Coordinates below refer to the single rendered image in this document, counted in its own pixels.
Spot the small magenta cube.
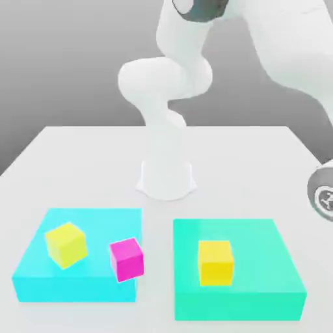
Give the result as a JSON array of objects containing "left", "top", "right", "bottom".
[{"left": 109, "top": 237, "right": 144, "bottom": 284}]

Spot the small golden yellow cube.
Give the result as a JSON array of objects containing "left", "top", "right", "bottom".
[{"left": 198, "top": 240, "right": 234, "bottom": 287}]

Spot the small lime yellow cube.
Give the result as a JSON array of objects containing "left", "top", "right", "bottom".
[{"left": 44, "top": 221, "right": 88, "bottom": 271}]

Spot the large turquoise box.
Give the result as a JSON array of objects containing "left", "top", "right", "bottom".
[{"left": 172, "top": 219, "right": 308, "bottom": 322}]

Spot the large cyan box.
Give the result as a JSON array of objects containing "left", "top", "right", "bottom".
[{"left": 11, "top": 207, "right": 143, "bottom": 303}]

